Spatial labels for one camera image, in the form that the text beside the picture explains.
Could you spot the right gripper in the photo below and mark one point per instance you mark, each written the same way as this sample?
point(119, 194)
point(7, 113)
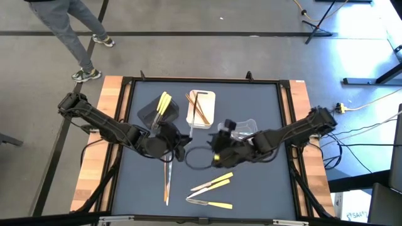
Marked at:
point(232, 150)

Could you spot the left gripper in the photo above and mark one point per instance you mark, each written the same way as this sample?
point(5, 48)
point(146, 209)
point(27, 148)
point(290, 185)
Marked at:
point(160, 141)

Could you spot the wooden utensil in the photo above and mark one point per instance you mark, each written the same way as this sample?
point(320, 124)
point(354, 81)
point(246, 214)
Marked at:
point(200, 110)
point(202, 116)

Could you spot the smoky dark plastic bin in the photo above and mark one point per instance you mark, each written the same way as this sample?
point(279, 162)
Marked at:
point(147, 114)

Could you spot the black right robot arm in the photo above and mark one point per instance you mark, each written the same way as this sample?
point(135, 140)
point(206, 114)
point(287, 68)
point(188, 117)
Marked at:
point(292, 128)

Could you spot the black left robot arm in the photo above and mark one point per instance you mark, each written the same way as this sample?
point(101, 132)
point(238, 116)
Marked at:
point(100, 124)

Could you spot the clear plastic bin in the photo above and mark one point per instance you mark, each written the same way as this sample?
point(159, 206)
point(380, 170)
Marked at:
point(248, 124)

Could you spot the white plastic bin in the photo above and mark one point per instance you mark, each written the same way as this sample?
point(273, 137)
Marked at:
point(208, 103)

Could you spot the blue-grey table mat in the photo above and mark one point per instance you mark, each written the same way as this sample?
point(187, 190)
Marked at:
point(267, 188)

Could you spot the wooden table side board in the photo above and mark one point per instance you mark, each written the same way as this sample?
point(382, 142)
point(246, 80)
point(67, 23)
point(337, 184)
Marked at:
point(301, 94)
point(91, 175)

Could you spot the yellow power plug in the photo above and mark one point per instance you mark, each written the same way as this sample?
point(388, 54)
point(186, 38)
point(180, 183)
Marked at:
point(340, 108)

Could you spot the black desk foot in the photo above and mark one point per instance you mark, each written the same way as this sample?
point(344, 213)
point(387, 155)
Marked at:
point(358, 182)
point(361, 81)

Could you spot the white cardboard box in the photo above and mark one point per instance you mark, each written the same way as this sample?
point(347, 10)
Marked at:
point(351, 207)

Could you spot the black tripod stand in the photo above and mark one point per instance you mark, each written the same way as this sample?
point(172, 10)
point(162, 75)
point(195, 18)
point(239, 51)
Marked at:
point(317, 26)

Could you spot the grey computer desk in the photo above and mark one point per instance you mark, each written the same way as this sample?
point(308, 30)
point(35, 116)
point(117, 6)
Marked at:
point(396, 150)

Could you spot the black floor stand foot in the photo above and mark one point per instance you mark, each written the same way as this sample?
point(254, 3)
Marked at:
point(9, 139)

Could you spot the person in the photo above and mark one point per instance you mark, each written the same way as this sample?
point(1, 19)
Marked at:
point(59, 22)

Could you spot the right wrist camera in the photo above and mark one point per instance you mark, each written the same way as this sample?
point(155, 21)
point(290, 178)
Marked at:
point(229, 125)

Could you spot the black table frame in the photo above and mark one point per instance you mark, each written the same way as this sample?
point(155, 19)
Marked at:
point(204, 79)

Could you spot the silver aluminium camera bar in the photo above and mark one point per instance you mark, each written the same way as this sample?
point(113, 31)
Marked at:
point(157, 218)

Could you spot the black diagonal frame strut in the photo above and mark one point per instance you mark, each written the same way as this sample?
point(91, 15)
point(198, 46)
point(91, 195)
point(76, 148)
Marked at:
point(309, 194)
point(100, 188)

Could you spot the grey desk frame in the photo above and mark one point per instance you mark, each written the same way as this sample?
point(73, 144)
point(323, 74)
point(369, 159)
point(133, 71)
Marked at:
point(397, 50)

